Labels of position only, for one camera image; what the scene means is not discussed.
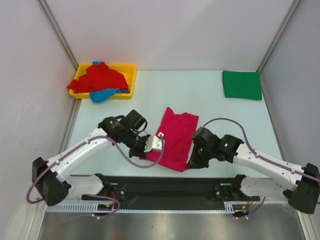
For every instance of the folded green t shirt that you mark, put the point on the folded green t shirt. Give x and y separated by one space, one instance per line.
242 85

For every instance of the yellow plastic bin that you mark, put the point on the yellow plastic bin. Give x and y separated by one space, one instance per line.
128 70

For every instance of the blue t shirt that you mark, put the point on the blue t shirt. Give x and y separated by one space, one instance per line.
100 96

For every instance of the magenta t shirt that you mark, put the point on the magenta t shirt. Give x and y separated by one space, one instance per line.
178 130

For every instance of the red t shirt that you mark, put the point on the red t shirt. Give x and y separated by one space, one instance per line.
82 82

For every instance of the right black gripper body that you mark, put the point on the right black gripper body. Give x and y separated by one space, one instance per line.
200 157

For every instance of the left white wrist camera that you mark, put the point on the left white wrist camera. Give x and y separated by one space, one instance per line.
154 143

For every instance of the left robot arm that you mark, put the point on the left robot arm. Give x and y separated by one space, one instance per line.
52 179

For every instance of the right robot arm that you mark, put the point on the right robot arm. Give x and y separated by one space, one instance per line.
299 185

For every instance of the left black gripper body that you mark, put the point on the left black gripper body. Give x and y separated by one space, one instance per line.
137 145

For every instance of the left corner aluminium post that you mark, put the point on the left corner aluminium post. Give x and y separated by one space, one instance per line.
53 23

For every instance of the slotted cable duct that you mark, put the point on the slotted cable duct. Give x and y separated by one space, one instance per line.
96 208

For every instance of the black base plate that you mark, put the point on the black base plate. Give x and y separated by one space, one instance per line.
169 193

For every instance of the right corner aluminium post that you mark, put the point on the right corner aluminium post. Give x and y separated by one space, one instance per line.
279 33

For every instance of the corner aluminium post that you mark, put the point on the corner aluminium post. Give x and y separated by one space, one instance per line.
53 23
279 33

